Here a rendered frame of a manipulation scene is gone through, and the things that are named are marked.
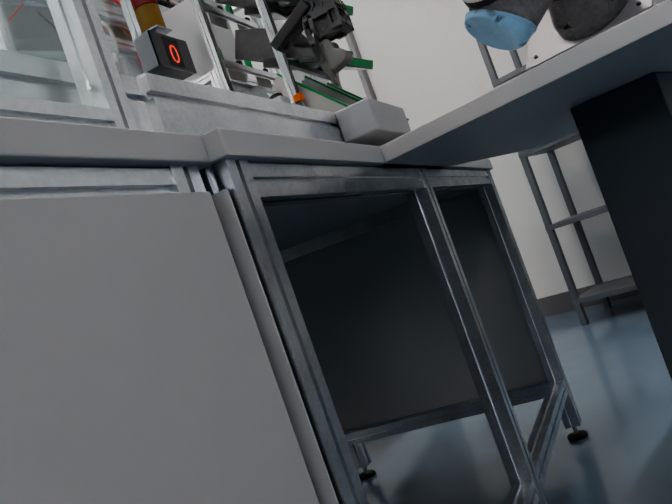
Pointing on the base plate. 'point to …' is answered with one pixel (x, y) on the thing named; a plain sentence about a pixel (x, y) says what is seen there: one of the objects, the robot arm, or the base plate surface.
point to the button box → (372, 122)
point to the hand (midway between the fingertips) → (332, 80)
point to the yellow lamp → (149, 16)
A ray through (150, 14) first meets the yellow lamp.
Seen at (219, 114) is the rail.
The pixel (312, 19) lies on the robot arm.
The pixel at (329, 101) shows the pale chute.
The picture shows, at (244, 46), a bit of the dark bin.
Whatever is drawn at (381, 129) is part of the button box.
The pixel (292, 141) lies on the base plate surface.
